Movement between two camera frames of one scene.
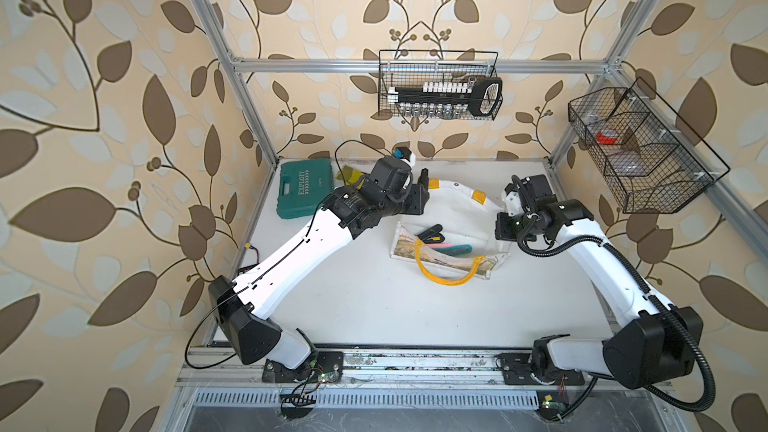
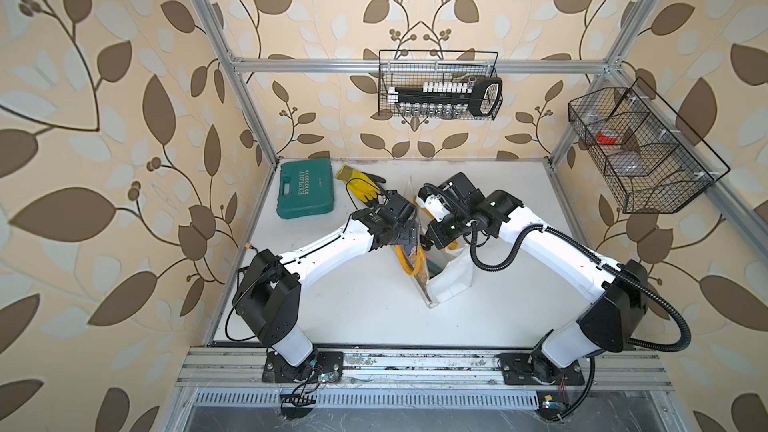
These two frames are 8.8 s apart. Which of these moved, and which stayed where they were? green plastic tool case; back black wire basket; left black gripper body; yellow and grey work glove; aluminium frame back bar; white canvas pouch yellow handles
Moved: white canvas pouch yellow handles; left black gripper body
Stayed: back black wire basket; yellow and grey work glove; green plastic tool case; aluminium frame back bar
